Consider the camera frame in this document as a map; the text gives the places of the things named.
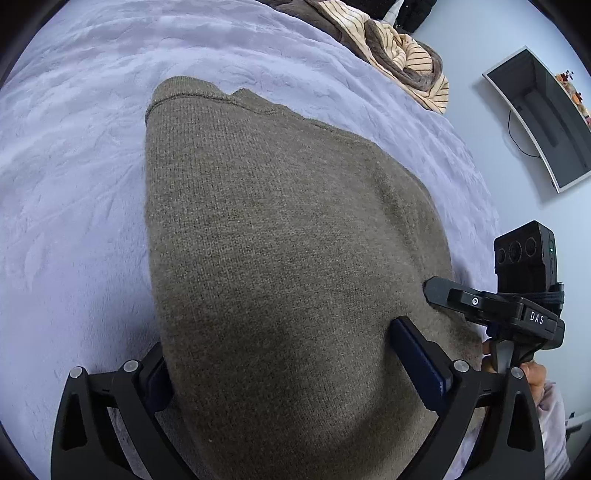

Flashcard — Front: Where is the olive knit sweater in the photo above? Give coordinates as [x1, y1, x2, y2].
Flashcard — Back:
[144, 76, 488, 480]

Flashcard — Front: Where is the orange flower decoration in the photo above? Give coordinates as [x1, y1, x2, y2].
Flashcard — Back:
[554, 69, 591, 130]

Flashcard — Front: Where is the beige striped cloth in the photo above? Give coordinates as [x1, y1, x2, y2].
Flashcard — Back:
[318, 0, 450, 115]

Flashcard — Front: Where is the person's right forearm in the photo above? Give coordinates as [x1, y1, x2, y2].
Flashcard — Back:
[531, 382, 573, 480]

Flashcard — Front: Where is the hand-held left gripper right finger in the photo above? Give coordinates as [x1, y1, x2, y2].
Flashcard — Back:
[390, 316, 546, 480]

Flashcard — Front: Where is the striped beige brown garment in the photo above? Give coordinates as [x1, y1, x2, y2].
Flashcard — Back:
[272, 0, 444, 100]

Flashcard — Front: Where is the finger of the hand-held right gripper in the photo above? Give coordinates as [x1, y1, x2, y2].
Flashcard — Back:
[423, 276, 465, 319]

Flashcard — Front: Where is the wall-mounted television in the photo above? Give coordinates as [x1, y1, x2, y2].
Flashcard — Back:
[482, 45, 591, 195]

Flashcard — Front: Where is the black jacket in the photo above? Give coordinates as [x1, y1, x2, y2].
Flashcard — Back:
[381, 0, 432, 34]

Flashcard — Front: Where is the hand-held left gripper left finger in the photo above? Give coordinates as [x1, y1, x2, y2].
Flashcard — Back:
[51, 342, 197, 480]

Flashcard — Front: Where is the person's right hand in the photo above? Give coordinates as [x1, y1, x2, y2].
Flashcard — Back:
[481, 338, 551, 403]

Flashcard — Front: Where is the black television cable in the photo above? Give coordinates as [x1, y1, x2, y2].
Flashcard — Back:
[508, 108, 543, 160]

